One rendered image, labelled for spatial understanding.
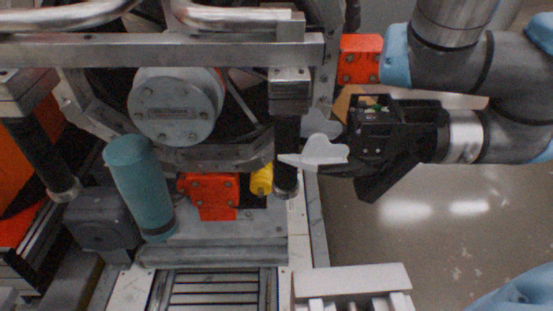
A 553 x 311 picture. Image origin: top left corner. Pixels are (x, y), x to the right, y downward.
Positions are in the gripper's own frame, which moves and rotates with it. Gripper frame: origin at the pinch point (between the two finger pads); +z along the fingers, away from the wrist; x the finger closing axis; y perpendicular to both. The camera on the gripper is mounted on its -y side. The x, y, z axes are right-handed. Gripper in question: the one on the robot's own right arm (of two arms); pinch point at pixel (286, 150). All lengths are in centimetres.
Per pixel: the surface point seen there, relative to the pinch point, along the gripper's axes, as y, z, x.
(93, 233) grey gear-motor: -48, 53, -20
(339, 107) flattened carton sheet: -81, -41, -133
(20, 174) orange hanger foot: -28, 64, -24
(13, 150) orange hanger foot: -22, 65, -26
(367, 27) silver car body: -4, -25, -56
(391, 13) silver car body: 0, -31, -56
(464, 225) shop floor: -83, -79, -45
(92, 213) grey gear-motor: -43, 52, -23
